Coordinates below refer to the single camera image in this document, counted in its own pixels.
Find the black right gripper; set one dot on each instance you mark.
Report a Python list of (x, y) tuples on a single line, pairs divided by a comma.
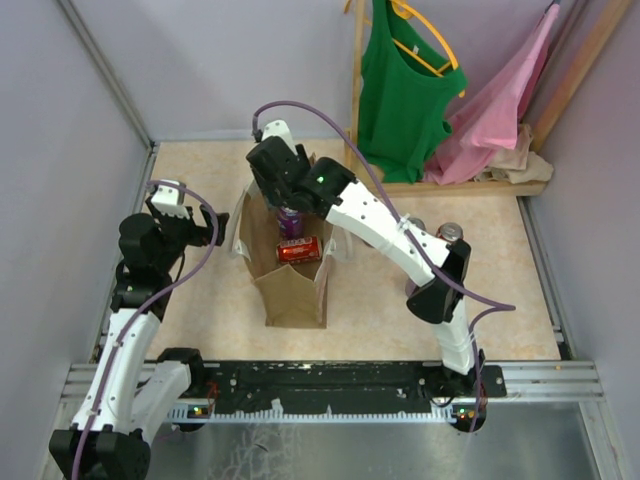
[(268, 190)]

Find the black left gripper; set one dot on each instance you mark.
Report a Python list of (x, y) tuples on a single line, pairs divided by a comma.
[(202, 235)]

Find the purple fanta can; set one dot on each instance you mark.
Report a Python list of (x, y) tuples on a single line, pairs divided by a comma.
[(290, 222)]

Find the tan canvas tote bag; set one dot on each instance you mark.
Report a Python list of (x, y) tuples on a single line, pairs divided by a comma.
[(293, 293)]

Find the red coke can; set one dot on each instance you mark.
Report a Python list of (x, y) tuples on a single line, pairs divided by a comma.
[(418, 223)]

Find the red cola can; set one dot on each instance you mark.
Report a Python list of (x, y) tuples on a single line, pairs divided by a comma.
[(450, 232)]

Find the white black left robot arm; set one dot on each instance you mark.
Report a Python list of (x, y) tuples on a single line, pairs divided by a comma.
[(111, 435)]

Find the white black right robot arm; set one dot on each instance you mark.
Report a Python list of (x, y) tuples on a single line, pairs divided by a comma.
[(332, 192)]

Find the red coca-cola can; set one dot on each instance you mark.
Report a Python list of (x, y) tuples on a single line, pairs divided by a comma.
[(300, 250)]

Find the green tank top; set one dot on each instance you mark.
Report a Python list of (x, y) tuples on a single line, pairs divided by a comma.
[(406, 91)]

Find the pink shirt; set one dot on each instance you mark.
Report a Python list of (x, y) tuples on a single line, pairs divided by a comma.
[(489, 122)]

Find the beige cloth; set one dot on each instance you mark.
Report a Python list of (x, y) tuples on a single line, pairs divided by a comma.
[(519, 165)]

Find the wooden clothes rack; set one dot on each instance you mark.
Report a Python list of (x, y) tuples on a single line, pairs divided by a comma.
[(594, 42)]

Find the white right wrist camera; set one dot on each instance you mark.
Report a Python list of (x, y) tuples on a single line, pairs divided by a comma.
[(277, 128)]

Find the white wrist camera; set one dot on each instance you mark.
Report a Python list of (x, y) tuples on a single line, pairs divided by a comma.
[(277, 128), (168, 200)]

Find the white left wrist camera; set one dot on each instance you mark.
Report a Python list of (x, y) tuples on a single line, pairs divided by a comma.
[(168, 200)]

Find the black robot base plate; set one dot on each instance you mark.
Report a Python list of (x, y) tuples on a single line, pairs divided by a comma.
[(352, 387)]

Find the aluminium frame rail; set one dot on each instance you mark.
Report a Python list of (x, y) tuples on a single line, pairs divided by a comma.
[(548, 382)]

